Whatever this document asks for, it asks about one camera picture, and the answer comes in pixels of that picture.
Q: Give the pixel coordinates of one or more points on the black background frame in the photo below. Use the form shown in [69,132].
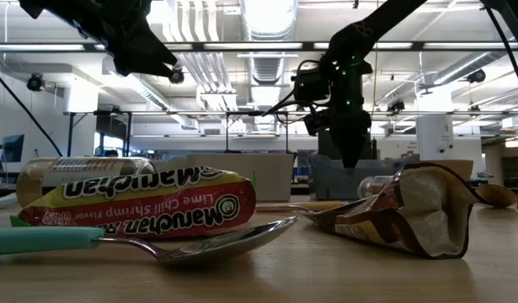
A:
[226,134]

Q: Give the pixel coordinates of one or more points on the black ceiling camera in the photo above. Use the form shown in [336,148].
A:
[177,76]
[35,82]
[476,76]
[395,105]

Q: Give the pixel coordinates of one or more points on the person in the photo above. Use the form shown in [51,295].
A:
[111,152]

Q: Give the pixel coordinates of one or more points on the plain silver spoon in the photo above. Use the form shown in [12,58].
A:
[302,209]

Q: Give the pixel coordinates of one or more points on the orange brown snack pouch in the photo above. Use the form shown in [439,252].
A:
[427,210]

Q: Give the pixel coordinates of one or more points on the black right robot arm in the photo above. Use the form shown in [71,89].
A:
[368,25]

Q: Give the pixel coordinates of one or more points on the orange bowl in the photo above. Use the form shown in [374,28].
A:
[462,168]

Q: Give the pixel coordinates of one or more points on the lime chili shrimp ramen packet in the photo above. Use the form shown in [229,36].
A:
[136,206]

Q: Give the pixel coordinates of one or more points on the large glass spice jar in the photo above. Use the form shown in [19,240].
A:
[73,168]

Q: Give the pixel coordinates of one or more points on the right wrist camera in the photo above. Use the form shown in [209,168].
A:
[316,123]

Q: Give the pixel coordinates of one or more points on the dark grey plastic bin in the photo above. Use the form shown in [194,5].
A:
[338,183]

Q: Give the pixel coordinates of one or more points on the small glass spice jar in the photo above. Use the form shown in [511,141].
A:
[370,185]

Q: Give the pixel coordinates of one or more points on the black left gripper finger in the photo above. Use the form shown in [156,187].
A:
[140,54]

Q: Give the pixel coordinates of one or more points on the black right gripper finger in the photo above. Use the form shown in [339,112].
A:
[349,151]

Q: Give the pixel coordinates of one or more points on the blue screen monitor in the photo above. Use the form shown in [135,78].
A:
[12,147]

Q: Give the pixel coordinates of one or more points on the silver ventilation duct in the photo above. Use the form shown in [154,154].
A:
[267,67]

